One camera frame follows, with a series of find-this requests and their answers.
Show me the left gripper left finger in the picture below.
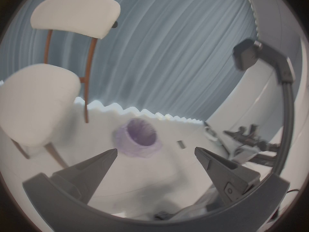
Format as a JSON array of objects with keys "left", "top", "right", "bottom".
[{"left": 51, "top": 148, "right": 118, "bottom": 204}]

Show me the white rimmed green basin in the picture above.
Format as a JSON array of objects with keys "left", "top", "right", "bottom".
[{"left": 204, "top": 126, "right": 221, "bottom": 144}]

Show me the blue-green curtain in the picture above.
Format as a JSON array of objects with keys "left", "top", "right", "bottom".
[{"left": 0, "top": 0, "right": 260, "bottom": 128}]

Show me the wooden chair with white cushions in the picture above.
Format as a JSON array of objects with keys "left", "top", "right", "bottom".
[{"left": 0, "top": 0, "right": 121, "bottom": 169}]

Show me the purple plastic bag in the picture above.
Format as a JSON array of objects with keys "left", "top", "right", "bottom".
[{"left": 114, "top": 117, "right": 162, "bottom": 158}]

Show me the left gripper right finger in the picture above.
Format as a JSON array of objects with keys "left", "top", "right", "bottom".
[{"left": 194, "top": 147, "right": 261, "bottom": 206}]

